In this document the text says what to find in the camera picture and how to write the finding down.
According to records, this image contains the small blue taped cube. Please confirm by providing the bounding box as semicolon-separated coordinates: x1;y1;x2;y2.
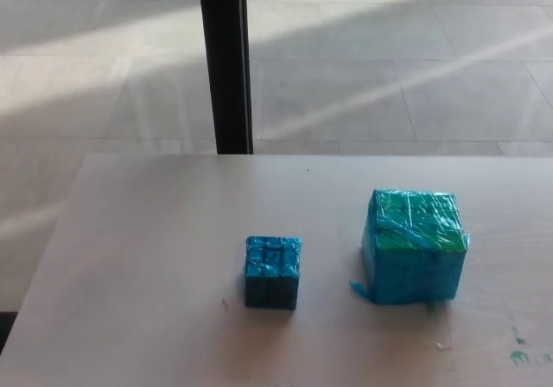
243;234;305;311

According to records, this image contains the big blue green taped cube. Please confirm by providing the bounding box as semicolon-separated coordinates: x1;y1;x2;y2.
348;187;473;307

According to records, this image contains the black window frame post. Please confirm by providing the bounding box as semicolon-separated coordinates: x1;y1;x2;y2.
196;0;255;155

